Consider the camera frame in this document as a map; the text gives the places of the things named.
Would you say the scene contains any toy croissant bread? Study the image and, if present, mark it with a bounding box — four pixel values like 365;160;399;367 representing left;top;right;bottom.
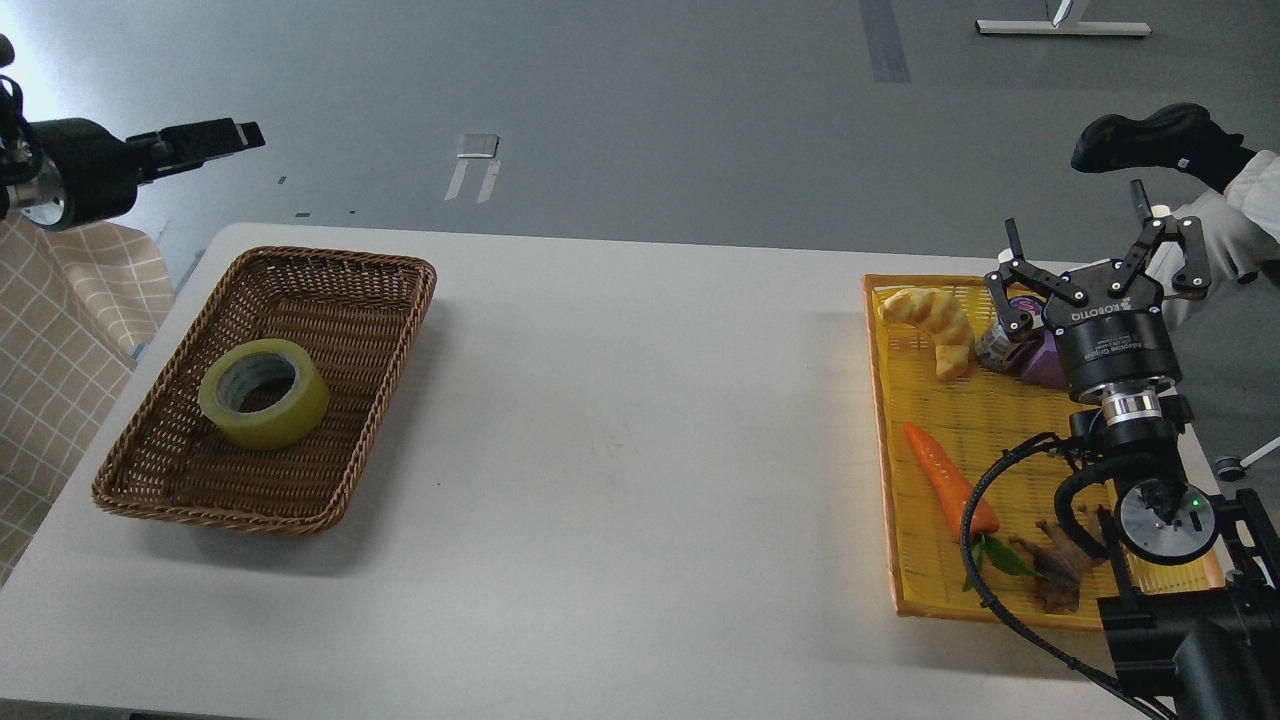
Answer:
879;287;977;382

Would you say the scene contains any beige checkered cloth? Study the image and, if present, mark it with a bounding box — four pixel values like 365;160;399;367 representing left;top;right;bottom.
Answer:
1;219;174;579

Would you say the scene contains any black shoe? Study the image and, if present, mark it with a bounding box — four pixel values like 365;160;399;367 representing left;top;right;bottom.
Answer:
1070;102;1257;193

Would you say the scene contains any white trouser leg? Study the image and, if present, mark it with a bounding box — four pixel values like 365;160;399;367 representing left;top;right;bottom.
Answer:
1151;150;1279;329

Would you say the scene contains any yellow tape roll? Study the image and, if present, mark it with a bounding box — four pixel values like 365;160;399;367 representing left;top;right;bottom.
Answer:
198;338;330;452

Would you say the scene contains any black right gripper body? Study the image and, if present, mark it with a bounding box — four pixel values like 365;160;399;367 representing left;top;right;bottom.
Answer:
1044;261;1183;405

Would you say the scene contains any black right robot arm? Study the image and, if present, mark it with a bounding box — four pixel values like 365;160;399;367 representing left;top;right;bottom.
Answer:
959;179;1277;719

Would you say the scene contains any white metal stand base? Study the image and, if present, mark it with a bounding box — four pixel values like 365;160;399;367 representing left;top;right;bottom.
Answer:
974;1;1152;38

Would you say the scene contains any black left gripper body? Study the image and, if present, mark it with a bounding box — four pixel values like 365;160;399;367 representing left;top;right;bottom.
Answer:
26;118;157;232

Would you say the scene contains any small dark jar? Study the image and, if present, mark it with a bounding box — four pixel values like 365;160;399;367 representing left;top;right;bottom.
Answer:
975;295;1044;375

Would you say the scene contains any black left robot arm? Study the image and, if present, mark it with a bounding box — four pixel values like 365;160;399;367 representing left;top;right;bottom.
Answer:
1;76;265;232

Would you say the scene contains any purple block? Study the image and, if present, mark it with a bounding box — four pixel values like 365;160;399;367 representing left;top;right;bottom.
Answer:
1018;327;1068;391

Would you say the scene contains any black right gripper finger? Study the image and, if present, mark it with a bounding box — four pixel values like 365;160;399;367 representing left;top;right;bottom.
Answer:
983;218;1091;334
1105;179;1212;301

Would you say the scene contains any brown dried root toy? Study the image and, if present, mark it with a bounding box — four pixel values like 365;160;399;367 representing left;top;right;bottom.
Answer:
1011;519;1105;615

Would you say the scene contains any toy orange carrot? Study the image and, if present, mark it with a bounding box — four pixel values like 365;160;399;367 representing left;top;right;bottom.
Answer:
901;421;1044;580

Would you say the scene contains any brown wicker basket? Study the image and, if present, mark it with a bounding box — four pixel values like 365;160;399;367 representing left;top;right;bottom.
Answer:
91;246;436;536

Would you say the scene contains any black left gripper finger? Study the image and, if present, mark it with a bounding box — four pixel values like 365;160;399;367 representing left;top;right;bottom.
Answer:
134;150;212;187
125;118;266;167

